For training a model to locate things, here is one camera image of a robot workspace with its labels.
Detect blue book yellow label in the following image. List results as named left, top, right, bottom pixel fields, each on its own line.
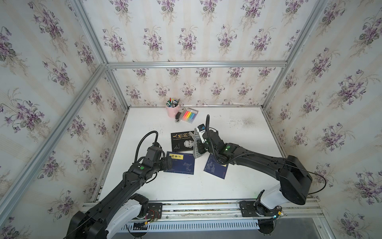
left=204, top=154, right=228, bottom=179
left=165, top=152, right=195, bottom=175

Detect grey striped cleaning cloth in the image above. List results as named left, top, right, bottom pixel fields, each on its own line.
left=189, top=128, right=207, bottom=159

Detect black portrait book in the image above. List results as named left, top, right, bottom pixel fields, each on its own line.
left=171, top=131, right=195, bottom=152

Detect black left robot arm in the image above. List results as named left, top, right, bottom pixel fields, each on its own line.
left=66, top=141, right=172, bottom=239

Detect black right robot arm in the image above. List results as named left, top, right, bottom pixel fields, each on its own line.
left=194, top=116, right=313, bottom=219

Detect colourful sticky notes pack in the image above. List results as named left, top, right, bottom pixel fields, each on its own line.
left=180, top=108, right=199, bottom=123

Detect black clip near cup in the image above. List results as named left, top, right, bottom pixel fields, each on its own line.
left=175, top=112, right=182, bottom=123

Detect pink pen cup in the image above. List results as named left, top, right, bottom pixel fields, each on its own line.
left=166, top=105, right=180, bottom=119

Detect pens in cup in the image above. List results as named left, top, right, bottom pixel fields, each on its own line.
left=166, top=98, right=181, bottom=108

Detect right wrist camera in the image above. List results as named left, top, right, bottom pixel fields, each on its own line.
left=197, top=124, right=206, bottom=143

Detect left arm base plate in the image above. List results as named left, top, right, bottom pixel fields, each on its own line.
left=132, top=202, right=164, bottom=221

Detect aluminium mounting rail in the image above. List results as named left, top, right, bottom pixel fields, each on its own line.
left=75, top=198, right=324, bottom=224

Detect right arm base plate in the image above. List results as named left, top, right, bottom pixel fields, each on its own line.
left=239, top=201, right=282, bottom=217

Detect white slotted cable duct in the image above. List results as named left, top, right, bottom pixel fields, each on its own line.
left=118, top=219, right=260, bottom=233

